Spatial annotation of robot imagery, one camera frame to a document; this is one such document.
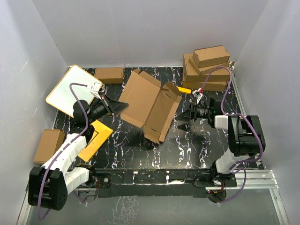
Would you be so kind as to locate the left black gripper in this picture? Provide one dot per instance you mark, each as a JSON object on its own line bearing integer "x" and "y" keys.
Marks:
{"x": 114, "y": 106}

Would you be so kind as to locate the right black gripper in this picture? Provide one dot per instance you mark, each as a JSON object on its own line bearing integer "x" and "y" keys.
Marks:
{"x": 189, "y": 114}

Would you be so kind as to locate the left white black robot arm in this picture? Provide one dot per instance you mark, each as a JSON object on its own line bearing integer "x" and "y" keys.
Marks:
{"x": 68, "y": 159}

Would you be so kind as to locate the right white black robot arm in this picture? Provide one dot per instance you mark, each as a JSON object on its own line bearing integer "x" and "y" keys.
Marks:
{"x": 245, "y": 140}

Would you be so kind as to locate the large stacked cardboard box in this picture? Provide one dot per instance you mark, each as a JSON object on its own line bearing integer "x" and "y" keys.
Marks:
{"x": 190, "y": 75}

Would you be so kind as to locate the top small stacked cardboard box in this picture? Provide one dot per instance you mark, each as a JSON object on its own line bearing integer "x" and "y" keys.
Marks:
{"x": 210, "y": 56}

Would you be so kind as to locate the small yellow block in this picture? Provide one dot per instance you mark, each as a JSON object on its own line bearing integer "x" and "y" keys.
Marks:
{"x": 184, "y": 90}

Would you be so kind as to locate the yellow card with black drawing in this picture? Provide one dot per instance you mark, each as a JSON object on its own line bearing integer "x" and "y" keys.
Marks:
{"x": 100, "y": 135}

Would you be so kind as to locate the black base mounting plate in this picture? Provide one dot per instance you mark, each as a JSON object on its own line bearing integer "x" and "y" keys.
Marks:
{"x": 157, "y": 182}

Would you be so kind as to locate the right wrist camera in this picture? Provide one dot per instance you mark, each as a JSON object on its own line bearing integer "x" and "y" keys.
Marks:
{"x": 198, "y": 94}

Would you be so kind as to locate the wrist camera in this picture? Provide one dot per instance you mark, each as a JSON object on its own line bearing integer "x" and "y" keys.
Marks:
{"x": 95, "y": 88}
{"x": 198, "y": 94}

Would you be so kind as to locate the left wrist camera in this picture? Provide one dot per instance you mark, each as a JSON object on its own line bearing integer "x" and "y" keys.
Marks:
{"x": 95, "y": 88}

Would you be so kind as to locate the white board with wooden frame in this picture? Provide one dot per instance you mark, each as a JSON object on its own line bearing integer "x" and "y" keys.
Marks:
{"x": 74, "y": 85}

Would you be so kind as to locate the aluminium frame rail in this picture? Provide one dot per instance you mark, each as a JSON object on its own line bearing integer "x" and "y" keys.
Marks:
{"x": 245, "y": 178}

